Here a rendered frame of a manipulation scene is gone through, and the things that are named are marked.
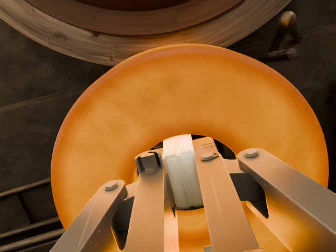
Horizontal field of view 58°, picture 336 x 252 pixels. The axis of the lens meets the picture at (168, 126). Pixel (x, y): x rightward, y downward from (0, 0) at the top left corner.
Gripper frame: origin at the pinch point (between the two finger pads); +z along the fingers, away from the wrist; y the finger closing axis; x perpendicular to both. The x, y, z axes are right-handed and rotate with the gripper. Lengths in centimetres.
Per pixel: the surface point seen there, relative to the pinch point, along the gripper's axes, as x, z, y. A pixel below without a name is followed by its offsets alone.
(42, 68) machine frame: 5.7, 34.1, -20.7
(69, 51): 7.1, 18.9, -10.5
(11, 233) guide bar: -17.2, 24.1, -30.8
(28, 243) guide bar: -15.6, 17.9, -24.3
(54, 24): 10.3, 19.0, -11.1
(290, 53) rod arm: 2.5, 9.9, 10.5
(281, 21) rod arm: 5.2, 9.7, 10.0
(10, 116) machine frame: 0.2, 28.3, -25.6
